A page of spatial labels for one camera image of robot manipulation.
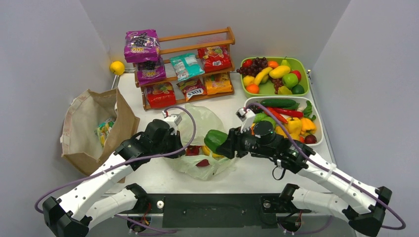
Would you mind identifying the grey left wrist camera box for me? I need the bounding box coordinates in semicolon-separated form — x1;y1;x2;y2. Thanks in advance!
163;114;182;135

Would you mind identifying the teal white snack packet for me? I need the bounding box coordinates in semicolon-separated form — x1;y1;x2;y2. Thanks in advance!
169;53;205;82

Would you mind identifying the green fruit basket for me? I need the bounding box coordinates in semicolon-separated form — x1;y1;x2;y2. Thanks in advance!
240;57;310;98

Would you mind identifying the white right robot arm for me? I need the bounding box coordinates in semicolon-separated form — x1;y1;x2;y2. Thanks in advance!
204;121;392;237

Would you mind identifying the purple candy bag middle shelf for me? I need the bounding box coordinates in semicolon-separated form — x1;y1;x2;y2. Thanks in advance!
136;57;167;86

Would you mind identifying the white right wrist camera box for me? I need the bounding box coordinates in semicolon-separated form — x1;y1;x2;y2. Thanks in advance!
236;108;255;133

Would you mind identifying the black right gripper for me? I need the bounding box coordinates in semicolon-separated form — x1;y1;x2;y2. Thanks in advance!
218;123;274;158

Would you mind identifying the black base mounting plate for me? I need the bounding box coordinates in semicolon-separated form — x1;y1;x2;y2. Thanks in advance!
127;194;300;229

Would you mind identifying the yellow banana bunch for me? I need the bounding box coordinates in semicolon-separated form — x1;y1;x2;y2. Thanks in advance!
201;146;224;160

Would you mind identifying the red toy chili pepper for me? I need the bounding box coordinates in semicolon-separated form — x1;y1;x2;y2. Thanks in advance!
267;107;304;123

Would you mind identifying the red candy bag middle shelf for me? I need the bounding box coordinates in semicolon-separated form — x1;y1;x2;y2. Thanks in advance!
198;45;232;73

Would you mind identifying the pale green plastic grocery bag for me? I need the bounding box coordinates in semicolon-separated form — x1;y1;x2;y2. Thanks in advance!
164;103;237;181

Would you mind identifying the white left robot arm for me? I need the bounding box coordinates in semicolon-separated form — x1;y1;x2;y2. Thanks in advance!
42;115;184;237

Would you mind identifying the yellow bell pepper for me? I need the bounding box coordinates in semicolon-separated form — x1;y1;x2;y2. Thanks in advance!
286;117;302;140

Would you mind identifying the wooden snack shelf rack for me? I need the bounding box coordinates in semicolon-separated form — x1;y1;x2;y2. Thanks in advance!
124;27;235;110

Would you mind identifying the brown paper bag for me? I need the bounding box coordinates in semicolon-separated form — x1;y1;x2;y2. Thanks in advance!
60;89;140;176

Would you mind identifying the red candy bag bottom shelf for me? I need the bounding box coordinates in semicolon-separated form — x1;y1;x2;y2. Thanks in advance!
145;82;176;109

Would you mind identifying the red candy bag shelf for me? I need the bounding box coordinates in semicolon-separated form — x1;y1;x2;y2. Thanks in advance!
145;82;176;109
198;45;232;73

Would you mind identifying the orange toy fruit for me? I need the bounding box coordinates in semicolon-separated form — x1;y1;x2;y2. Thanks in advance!
246;84;260;94

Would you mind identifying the orange candy bag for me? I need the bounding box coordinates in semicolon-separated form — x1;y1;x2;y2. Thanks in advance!
204;73;233;95

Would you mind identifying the white vegetable basket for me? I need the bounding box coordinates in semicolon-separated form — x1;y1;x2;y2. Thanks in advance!
244;96;325;147

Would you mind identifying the green toy cucumber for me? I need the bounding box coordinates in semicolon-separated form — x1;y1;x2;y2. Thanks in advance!
260;98;297;108

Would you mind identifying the red Fox's candy bag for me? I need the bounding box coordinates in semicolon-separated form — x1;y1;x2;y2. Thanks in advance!
176;78;207;102

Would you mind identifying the dark red grape bunch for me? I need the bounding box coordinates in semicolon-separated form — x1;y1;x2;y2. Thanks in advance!
236;57;268;77

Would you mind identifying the green Fox's candy bag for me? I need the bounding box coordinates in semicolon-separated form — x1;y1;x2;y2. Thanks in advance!
95;118;115;147

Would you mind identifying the green bell pepper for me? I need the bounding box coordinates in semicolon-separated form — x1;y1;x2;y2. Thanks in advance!
204;129;228;153

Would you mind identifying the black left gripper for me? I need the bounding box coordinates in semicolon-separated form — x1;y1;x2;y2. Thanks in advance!
152;129;186;159

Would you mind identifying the yellow toy mango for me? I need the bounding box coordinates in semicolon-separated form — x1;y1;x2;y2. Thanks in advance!
269;65;291;79

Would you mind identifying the purple grape candy bag top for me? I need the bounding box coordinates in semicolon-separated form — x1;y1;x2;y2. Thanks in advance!
124;29;160;63

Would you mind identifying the green apple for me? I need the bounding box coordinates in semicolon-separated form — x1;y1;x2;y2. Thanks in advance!
282;73;299;89

